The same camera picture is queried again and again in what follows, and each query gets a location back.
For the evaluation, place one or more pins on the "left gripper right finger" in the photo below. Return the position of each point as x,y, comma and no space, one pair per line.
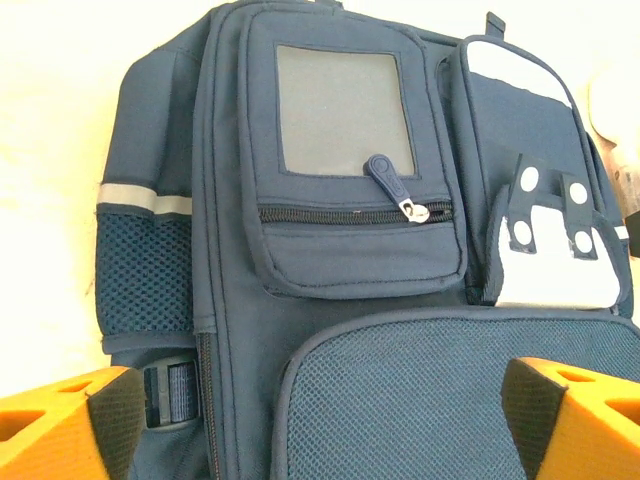
585,430

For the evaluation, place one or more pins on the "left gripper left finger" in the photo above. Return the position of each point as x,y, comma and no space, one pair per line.
55,435

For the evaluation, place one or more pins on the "navy blue school backpack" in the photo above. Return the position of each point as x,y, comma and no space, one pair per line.
350,300

